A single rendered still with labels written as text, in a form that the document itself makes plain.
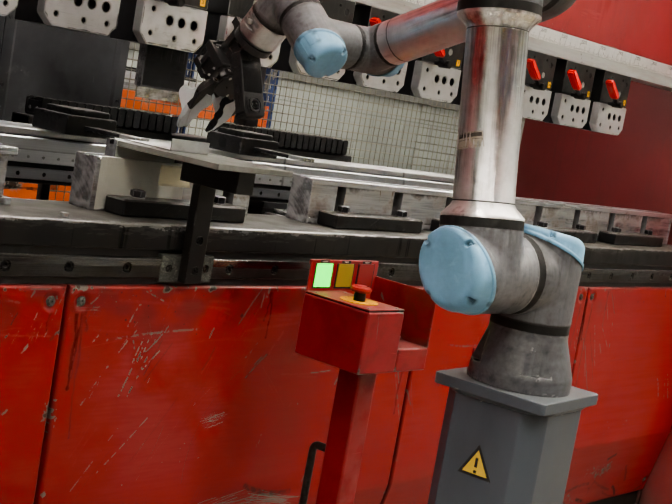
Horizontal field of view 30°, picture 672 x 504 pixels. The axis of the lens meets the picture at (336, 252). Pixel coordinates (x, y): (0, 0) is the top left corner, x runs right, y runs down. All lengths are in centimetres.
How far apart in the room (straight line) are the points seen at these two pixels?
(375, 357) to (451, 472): 49
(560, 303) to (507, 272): 14
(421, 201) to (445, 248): 123
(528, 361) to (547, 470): 16
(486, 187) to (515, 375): 28
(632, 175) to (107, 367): 236
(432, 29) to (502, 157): 34
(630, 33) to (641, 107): 62
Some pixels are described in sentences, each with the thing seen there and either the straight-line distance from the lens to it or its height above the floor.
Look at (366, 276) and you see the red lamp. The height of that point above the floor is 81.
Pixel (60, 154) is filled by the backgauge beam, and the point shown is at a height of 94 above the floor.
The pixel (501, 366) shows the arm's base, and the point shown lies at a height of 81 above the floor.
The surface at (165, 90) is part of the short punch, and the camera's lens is 233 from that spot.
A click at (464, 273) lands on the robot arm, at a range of 166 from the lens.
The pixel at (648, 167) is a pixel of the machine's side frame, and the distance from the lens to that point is 412.
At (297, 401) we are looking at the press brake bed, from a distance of 254.
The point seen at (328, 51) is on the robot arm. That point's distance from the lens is 197.
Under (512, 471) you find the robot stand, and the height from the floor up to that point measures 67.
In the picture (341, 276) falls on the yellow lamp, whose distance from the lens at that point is 239.
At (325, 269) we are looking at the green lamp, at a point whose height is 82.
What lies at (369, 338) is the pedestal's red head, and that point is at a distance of 225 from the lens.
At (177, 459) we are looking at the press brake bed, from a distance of 235.
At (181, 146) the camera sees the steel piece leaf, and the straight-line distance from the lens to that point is 221.
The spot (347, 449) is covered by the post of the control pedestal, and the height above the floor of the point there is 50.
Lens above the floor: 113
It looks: 7 degrees down
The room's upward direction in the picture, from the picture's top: 10 degrees clockwise
